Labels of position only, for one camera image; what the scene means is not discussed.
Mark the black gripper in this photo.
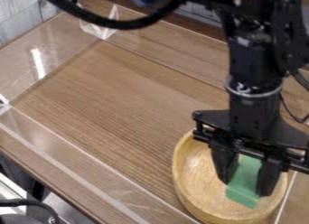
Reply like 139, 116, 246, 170
192, 102, 309, 197

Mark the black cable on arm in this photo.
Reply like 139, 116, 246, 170
35, 0, 186, 31

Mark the green rectangular block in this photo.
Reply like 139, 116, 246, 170
226, 155, 261, 210

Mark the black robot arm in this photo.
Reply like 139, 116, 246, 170
133, 0, 309, 196

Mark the clear acrylic corner bracket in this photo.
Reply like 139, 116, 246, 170
75, 3, 121, 41

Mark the clear acrylic tray wall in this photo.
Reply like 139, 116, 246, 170
0, 1, 309, 224

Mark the black cable lower left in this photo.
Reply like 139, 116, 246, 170
0, 199, 59, 224

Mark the brown wooden bowl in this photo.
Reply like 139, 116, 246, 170
173, 131, 289, 224

